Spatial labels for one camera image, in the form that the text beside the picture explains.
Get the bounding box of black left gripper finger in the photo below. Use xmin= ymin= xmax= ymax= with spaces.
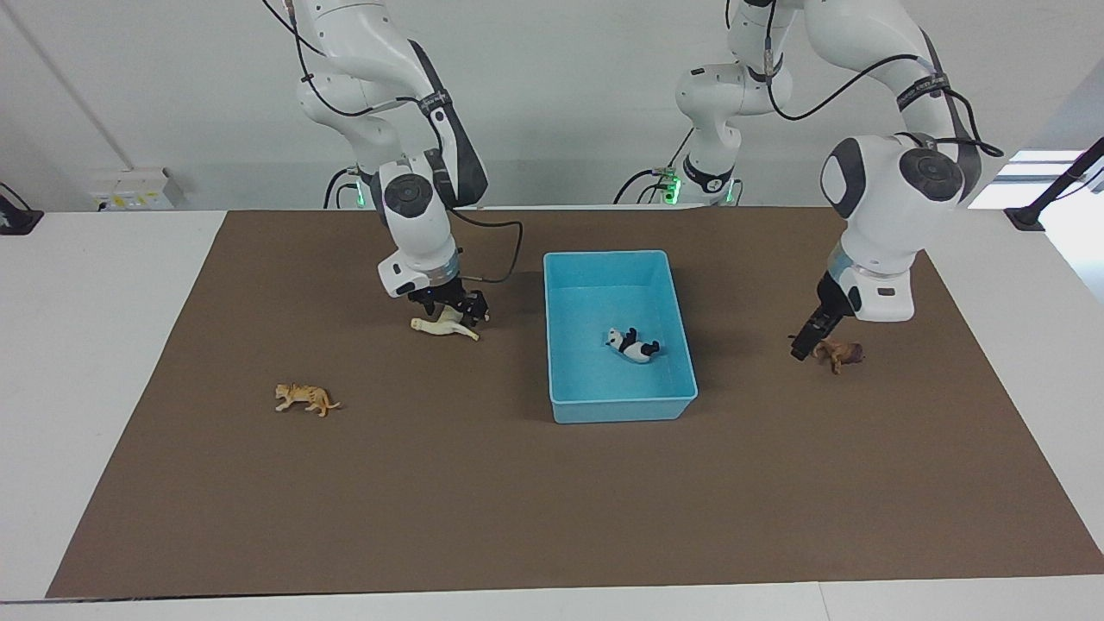
xmin=789 ymin=311 xmax=845 ymax=362

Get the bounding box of brown lion toy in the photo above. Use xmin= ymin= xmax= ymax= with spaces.
xmin=815 ymin=340 xmax=865 ymax=375

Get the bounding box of cream llama toy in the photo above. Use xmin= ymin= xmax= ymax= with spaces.
xmin=411 ymin=312 xmax=480 ymax=342

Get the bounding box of black white panda toy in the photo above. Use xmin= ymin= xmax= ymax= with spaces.
xmin=604 ymin=327 xmax=662 ymax=364

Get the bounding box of orange striped tiger toy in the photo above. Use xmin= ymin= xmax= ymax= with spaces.
xmin=274 ymin=383 xmax=342 ymax=418

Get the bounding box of light blue storage box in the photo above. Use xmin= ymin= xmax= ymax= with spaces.
xmin=543 ymin=250 xmax=699 ymax=424

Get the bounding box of brown table mat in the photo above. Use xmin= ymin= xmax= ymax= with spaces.
xmin=46 ymin=207 xmax=1104 ymax=599

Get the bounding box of black slanted stand pole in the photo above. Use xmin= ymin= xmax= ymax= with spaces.
xmin=1005 ymin=138 xmax=1104 ymax=232

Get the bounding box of small black table clamp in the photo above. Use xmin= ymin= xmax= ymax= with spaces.
xmin=0 ymin=183 xmax=45 ymax=235

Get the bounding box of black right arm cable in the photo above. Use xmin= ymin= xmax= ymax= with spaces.
xmin=261 ymin=0 xmax=524 ymax=285

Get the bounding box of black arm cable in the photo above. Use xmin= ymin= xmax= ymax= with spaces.
xmin=261 ymin=0 xmax=524 ymax=285
xmin=723 ymin=0 xmax=1005 ymax=160

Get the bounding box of black right base cable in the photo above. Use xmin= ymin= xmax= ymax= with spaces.
xmin=323 ymin=166 xmax=356 ymax=210

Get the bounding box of black base cable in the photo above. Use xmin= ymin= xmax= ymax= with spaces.
xmin=323 ymin=166 xmax=356 ymax=210
xmin=613 ymin=129 xmax=693 ymax=206

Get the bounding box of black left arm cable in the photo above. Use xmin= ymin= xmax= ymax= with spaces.
xmin=723 ymin=0 xmax=1005 ymax=160

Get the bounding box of black left base cable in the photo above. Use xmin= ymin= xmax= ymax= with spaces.
xmin=613 ymin=129 xmax=693 ymax=206

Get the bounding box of white wall socket box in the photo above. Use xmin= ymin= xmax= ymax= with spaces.
xmin=91 ymin=168 xmax=185 ymax=211

